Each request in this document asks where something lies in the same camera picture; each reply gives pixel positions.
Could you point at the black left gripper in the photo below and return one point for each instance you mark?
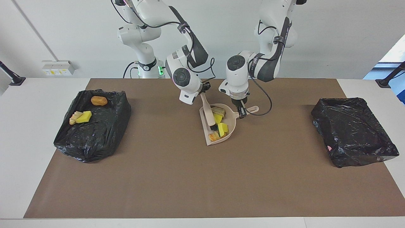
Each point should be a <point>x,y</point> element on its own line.
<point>240,102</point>

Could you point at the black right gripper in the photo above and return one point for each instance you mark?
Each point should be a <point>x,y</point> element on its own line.
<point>205,87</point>

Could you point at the beige plastic dustpan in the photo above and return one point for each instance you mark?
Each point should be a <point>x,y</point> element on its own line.
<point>231,122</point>

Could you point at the beige hand brush black bristles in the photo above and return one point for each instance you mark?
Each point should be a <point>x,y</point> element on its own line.
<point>208,110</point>

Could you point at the beige foam chunk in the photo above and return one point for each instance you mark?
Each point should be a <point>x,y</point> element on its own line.
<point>219,111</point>

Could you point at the yellow sponge green backing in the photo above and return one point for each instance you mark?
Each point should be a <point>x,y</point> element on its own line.
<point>218,119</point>

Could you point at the yellow sponge block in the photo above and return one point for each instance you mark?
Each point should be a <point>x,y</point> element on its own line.
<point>223,129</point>

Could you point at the orange-beige foam chunk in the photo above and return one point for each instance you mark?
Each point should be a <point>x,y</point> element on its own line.
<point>214,136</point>

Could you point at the brown bread-like lump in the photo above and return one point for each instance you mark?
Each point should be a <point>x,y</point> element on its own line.
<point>99,100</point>

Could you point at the small curved yellow sponge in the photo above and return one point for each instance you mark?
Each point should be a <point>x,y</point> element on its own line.
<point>84,117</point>

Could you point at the pale foam chunk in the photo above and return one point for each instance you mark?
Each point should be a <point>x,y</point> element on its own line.
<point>74,118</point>

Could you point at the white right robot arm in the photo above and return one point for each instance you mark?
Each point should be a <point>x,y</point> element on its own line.
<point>183,79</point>

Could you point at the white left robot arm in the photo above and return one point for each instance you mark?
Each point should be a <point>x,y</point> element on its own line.
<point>237,72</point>

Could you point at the black bag-lined bin pink spot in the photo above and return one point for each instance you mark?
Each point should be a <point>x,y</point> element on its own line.
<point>351,133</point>

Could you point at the brown table mat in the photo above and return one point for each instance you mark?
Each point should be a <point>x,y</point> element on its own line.
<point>202,196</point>

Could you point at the black clamp stand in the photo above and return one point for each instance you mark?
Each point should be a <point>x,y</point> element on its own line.
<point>14,79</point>
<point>384,83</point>

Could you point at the white wall outlet box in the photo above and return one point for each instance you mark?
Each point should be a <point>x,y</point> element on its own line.
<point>55,68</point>

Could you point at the grey wall conduit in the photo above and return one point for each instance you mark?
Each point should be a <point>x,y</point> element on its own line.
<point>34,29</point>

